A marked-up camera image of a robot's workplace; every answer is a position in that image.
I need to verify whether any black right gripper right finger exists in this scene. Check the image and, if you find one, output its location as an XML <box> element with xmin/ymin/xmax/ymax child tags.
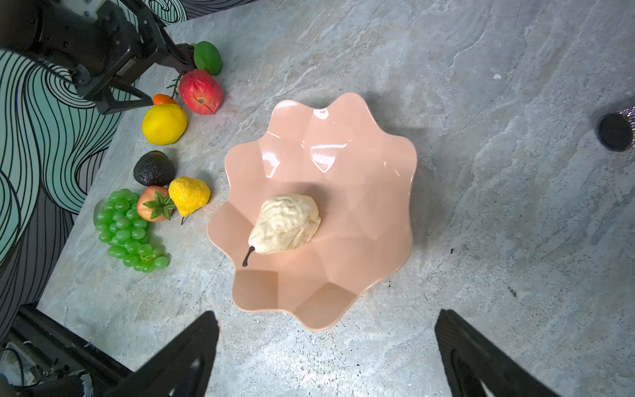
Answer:
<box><xmin>435</xmin><ymin>309</ymin><xmax>556</xmax><ymax>396</ymax></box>

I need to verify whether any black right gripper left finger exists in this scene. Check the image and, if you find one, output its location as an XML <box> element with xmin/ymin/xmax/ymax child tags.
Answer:
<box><xmin>107</xmin><ymin>311</ymin><xmax>220</xmax><ymax>396</ymax></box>

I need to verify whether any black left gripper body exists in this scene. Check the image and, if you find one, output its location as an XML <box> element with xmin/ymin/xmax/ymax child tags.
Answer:
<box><xmin>29</xmin><ymin>1</ymin><xmax>164</xmax><ymax>99</ymax></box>

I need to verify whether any yellow fake lemon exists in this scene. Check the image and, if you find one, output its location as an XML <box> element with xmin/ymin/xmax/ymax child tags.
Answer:
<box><xmin>142</xmin><ymin>104</ymin><xmax>188</xmax><ymax>146</ymax></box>

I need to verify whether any red fake apple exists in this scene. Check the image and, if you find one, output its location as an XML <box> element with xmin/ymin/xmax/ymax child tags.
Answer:
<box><xmin>178</xmin><ymin>69</ymin><xmax>223</xmax><ymax>116</ymax></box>

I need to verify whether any dark fake avocado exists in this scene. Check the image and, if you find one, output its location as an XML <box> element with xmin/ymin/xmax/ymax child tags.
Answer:
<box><xmin>132</xmin><ymin>151</ymin><xmax>176</xmax><ymax>187</ymax></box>

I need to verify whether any pink scalloped fruit bowl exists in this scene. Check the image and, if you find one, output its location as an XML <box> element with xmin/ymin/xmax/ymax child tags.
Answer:
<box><xmin>207</xmin><ymin>93</ymin><xmax>418</xmax><ymax>331</ymax></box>

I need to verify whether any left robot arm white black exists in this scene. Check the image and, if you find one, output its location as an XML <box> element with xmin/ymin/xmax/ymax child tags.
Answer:
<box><xmin>1</xmin><ymin>1</ymin><xmax>195</xmax><ymax>115</ymax></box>

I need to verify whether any green fake lime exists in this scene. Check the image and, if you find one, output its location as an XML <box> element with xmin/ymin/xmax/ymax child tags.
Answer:
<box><xmin>193</xmin><ymin>41</ymin><xmax>223</xmax><ymax>76</ymax></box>

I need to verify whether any small yellow fake pear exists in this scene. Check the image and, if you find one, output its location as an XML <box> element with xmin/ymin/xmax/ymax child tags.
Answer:
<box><xmin>168</xmin><ymin>177</ymin><xmax>211</xmax><ymax>224</ymax></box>

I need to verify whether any red fake strawberry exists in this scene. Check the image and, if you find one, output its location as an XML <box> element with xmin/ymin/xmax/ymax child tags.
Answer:
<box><xmin>137</xmin><ymin>186</ymin><xmax>176</xmax><ymax>223</ymax></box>

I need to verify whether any green fake grape bunch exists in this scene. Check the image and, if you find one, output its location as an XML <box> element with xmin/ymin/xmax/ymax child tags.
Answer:
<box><xmin>94</xmin><ymin>189</ymin><xmax>170</xmax><ymax>273</ymax></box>

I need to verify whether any orange oval cherry tomato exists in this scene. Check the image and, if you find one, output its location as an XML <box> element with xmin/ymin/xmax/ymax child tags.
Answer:
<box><xmin>152</xmin><ymin>94</ymin><xmax>176</xmax><ymax>106</ymax></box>

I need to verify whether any purple glitter tube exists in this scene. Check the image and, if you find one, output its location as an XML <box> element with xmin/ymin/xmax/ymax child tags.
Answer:
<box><xmin>596</xmin><ymin>107</ymin><xmax>634</xmax><ymax>152</ymax></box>

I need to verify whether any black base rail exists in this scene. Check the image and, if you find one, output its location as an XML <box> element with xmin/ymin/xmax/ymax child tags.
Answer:
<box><xmin>1</xmin><ymin>304</ymin><xmax>132</xmax><ymax>396</ymax></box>

